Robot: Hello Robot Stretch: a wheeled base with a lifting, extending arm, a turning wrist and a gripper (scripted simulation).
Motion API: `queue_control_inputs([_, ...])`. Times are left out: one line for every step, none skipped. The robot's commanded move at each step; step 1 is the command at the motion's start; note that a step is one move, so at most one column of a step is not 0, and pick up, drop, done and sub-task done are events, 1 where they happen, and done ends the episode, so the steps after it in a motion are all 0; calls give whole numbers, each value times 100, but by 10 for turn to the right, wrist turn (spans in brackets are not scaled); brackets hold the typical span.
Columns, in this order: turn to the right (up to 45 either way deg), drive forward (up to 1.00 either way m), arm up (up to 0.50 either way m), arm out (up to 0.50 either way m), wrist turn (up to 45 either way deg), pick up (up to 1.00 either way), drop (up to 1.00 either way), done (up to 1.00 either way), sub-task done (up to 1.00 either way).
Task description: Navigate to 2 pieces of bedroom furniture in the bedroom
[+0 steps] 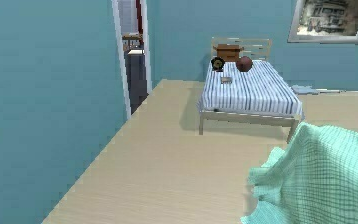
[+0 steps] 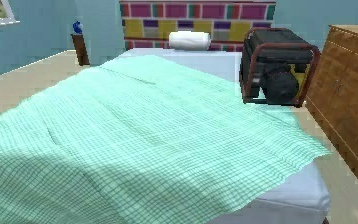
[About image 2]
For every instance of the brown wooden cupboard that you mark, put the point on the brown wooden cupboard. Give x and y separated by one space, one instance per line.
347 93

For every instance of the blue object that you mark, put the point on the blue object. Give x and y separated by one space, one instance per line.
77 27

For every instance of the dark brown wooden stand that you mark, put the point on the dark brown wooden stand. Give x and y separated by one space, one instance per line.
81 50

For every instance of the green checked blanket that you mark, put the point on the green checked blanket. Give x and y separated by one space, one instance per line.
137 133

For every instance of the bed with colourful headboard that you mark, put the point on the bed with colourful headboard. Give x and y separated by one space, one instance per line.
200 20

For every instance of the black generator with red frame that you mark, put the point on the black generator with red frame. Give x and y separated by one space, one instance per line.
277 66

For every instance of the white roll pillow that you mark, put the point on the white roll pillow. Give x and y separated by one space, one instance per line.
189 40

